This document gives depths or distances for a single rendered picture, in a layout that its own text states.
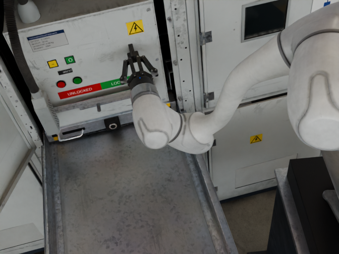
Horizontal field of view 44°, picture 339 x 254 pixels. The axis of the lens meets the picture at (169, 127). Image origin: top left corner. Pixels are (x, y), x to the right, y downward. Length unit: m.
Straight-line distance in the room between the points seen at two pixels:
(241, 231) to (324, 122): 1.71
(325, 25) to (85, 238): 1.04
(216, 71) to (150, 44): 0.30
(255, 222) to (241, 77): 1.51
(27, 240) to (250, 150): 1.26
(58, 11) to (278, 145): 1.25
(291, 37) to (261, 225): 1.63
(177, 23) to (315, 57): 0.78
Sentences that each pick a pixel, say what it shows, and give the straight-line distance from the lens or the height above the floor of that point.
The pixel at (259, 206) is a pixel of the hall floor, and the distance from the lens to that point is 2.46.
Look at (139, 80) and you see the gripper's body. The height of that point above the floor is 1.27.
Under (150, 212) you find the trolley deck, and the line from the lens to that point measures 1.49.
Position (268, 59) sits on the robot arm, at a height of 1.52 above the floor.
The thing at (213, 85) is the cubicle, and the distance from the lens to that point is 1.68.
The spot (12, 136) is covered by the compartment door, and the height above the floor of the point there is 0.97.
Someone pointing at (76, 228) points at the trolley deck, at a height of 0.85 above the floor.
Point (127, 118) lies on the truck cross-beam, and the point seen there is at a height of 0.89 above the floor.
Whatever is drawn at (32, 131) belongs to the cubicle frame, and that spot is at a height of 0.94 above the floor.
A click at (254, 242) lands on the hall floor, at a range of 2.36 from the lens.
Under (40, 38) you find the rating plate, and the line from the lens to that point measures 1.45.
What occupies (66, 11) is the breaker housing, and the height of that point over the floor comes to 1.39.
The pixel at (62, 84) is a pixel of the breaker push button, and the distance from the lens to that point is 1.56.
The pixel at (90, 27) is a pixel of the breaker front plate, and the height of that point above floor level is 1.34.
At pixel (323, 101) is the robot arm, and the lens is 0.72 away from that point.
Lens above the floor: 2.13
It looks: 49 degrees down
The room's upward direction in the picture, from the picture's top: 9 degrees counter-clockwise
